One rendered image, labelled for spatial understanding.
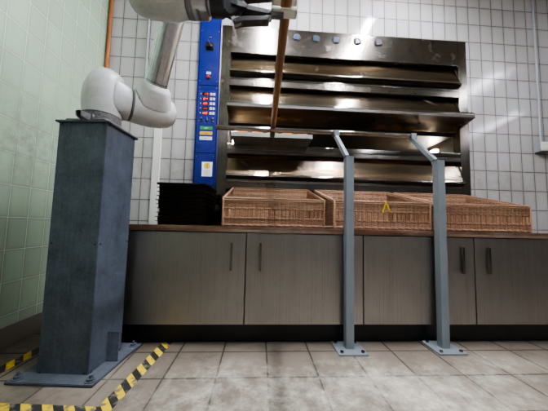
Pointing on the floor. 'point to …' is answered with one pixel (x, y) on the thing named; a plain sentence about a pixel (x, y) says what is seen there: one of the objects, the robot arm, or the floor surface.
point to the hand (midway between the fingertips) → (284, 6)
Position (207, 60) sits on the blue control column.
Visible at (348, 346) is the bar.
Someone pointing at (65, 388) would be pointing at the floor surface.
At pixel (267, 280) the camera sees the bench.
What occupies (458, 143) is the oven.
